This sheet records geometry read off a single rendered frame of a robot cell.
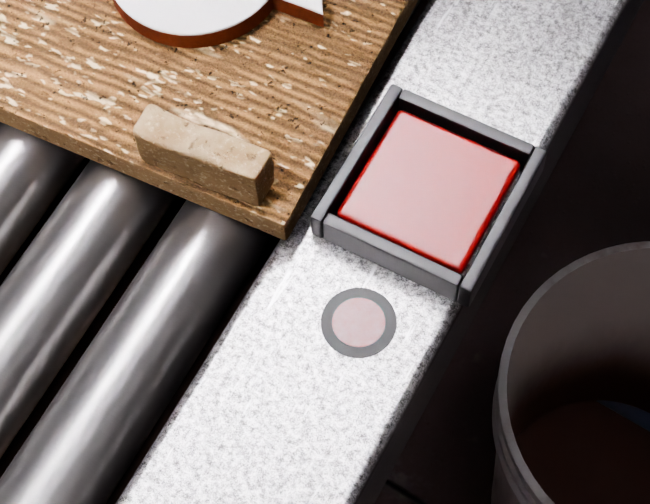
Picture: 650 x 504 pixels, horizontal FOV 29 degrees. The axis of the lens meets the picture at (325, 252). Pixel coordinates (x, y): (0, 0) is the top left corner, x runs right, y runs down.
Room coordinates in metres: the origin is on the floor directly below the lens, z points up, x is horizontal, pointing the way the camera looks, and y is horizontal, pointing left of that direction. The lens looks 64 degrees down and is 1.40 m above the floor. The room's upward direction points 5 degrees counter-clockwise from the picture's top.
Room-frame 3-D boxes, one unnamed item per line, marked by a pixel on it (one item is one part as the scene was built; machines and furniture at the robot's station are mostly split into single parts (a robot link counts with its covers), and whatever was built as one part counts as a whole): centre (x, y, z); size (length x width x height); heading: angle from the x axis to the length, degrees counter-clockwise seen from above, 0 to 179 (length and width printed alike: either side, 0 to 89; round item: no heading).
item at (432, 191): (0.26, -0.05, 0.92); 0.06 x 0.06 x 0.01; 57
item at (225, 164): (0.27, 0.05, 0.95); 0.06 x 0.02 x 0.03; 60
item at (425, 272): (0.26, -0.05, 0.92); 0.08 x 0.08 x 0.02; 57
